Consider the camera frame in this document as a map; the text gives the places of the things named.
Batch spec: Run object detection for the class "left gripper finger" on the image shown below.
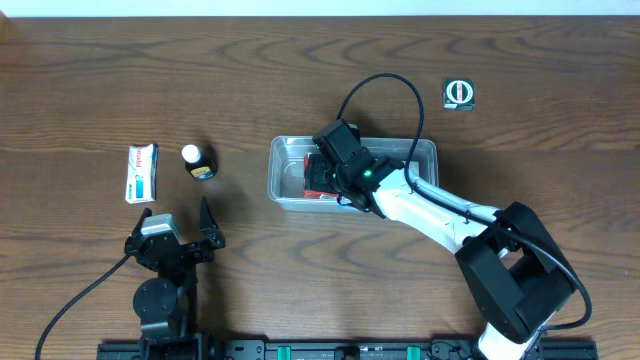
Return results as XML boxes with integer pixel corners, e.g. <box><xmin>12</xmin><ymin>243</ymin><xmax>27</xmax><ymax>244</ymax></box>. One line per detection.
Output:
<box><xmin>131</xmin><ymin>208</ymin><xmax>152</xmax><ymax>235</ymax></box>
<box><xmin>199</xmin><ymin>196</ymin><xmax>219</xmax><ymax>238</ymax></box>

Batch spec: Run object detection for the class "red medicine sachet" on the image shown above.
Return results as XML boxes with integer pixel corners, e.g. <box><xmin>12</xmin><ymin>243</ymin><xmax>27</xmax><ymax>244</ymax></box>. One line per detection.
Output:
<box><xmin>302</xmin><ymin>152</ymin><xmax>341</xmax><ymax>201</ymax></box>

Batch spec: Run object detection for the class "green box round logo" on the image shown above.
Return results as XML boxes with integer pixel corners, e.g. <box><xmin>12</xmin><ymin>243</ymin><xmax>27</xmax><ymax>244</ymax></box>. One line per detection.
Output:
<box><xmin>442</xmin><ymin>79</ymin><xmax>476</xmax><ymax>111</ymax></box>

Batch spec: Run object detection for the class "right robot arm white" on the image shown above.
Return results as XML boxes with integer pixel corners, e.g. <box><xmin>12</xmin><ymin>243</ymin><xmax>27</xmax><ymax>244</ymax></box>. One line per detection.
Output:
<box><xmin>303</xmin><ymin>151</ymin><xmax>582</xmax><ymax>359</ymax></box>

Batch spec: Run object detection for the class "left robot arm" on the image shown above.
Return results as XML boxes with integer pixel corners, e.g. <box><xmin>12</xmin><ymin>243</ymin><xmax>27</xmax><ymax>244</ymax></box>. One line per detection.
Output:
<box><xmin>124</xmin><ymin>198</ymin><xmax>226</xmax><ymax>359</ymax></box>

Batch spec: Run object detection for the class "clear plastic container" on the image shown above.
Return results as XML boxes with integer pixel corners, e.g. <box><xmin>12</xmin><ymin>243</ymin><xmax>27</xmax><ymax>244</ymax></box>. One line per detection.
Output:
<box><xmin>267</xmin><ymin>136</ymin><xmax>439</xmax><ymax>213</ymax></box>

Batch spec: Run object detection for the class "small dark bottle white cap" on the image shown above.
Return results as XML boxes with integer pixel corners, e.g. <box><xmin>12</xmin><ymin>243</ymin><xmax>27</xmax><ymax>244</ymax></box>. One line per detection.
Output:
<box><xmin>181</xmin><ymin>144</ymin><xmax>218</xmax><ymax>181</ymax></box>

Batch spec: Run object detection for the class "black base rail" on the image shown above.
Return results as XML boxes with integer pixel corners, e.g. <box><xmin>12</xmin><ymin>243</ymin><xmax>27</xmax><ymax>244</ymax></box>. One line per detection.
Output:
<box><xmin>97</xmin><ymin>338</ymin><xmax>599</xmax><ymax>360</ymax></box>

